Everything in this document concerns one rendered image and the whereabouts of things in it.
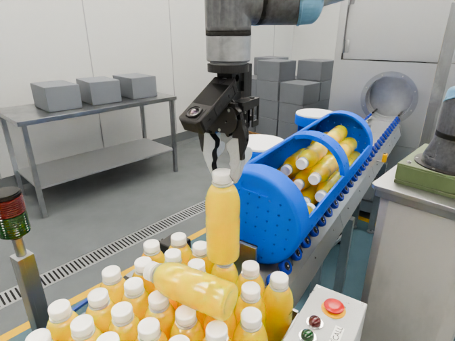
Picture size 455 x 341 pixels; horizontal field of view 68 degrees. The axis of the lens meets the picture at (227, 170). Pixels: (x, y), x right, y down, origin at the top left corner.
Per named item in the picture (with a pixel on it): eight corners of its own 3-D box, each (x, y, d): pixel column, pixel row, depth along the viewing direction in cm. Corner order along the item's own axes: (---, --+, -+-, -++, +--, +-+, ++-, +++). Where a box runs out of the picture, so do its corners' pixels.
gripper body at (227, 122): (259, 128, 64) (262, 61, 59) (235, 140, 57) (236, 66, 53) (226, 123, 68) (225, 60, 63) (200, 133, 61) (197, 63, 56)
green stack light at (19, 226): (36, 229, 76) (32, 210, 74) (7, 243, 71) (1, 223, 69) (22, 221, 79) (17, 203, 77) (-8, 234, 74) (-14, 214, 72)
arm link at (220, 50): (235, 36, 51) (193, 36, 55) (235, 67, 52) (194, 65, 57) (259, 35, 57) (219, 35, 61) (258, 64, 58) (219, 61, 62)
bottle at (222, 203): (209, 268, 67) (207, 189, 60) (204, 248, 73) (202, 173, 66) (243, 264, 68) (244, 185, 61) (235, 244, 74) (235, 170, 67)
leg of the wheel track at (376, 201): (374, 231, 285) (388, 162, 261) (373, 234, 281) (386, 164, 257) (367, 229, 288) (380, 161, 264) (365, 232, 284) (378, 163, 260)
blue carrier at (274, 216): (364, 175, 160) (380, 117, 148) (290, 282, 92) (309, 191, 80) (307, 159, 173) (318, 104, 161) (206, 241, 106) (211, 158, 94)
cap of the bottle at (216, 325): (219, 348, 57) (219, 341, 57) (201, 338, 59) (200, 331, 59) (231, 333, 60) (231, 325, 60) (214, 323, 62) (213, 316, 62)
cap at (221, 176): (214, 185, 62) (214, 176, 61) (210, 176, 65) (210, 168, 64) (235, 183, 62) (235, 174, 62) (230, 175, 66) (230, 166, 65)
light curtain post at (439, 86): (398, 279, 231) (466, 3, 165) (397, 284, 226) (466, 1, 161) (388, 276, 234) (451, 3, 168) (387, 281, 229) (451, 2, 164)
